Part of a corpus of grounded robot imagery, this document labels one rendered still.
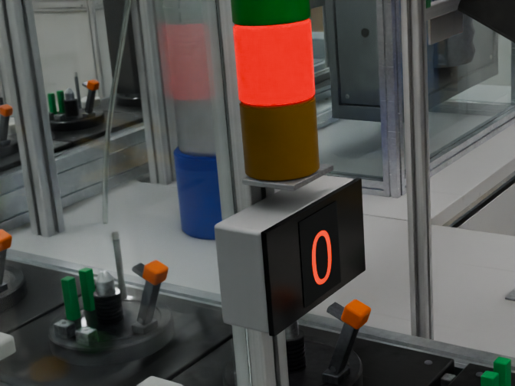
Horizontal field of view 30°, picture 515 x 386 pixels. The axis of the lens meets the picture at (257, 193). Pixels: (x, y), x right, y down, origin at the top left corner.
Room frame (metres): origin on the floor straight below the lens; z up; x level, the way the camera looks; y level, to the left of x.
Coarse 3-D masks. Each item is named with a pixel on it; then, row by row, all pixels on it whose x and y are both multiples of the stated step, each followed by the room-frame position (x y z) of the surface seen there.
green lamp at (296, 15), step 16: (240, 0) 0.60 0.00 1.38; (256, 0) 0.59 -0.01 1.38; (272, 0) 0.59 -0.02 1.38; (288, 0) 0.59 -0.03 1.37; (304, 0) 0.60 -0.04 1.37; (240, 16) 0.60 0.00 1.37; (256, 16) 0.59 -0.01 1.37; (272, 16) 0.59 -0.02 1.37; (288, 16) 0.59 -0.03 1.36; (304, 16) 0.60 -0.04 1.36
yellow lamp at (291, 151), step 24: (312, 96) 0.61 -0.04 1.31; (264, 120) 0.59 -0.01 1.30; (288, 120) 0.59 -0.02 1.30; (312, 120) 0.60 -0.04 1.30; (264, 144) 0.59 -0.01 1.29; (288, 144) 0.59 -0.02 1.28; (312, 144) 0.60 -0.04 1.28; (264, 168) 0.59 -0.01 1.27; (288, 168) 0.59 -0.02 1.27; (312, 168) 0.60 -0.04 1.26
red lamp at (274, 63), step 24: (288, 24) 0.60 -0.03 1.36; (240, 48) 0.60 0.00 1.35; (264, 48) 0.59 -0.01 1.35; (288, 48) 0.59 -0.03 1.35; (312, 48) 0.61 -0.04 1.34; (240, 72) 0.61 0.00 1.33; (264, 72) 0.59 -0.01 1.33; (288, 72) 0.59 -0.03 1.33; (312, 72) 0.61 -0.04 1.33; (240, 96) 0.61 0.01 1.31; (264, 96) 0.59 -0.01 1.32; (288, 96) 0.59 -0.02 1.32
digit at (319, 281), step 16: (336, 208) 0.62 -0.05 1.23; (304, 224) 0.59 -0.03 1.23; (320, 224) 0.60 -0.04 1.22; (336, 224) 0.62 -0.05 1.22; (304, 240) 0.59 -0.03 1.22; (320, 240) 0.60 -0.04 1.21; (336, 240) 0.62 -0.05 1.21; (304, 256) 0.58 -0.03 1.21; (320, 256) 0.60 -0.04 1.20; (336, 256) 0.62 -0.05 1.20; (304, 272) 0.58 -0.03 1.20; (320, 272) 0.60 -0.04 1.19; (336, 272) 0.62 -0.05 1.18; (304, 288) 0.58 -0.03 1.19; (320, 288) 0.60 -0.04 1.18; (304, 304) 0.58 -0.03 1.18
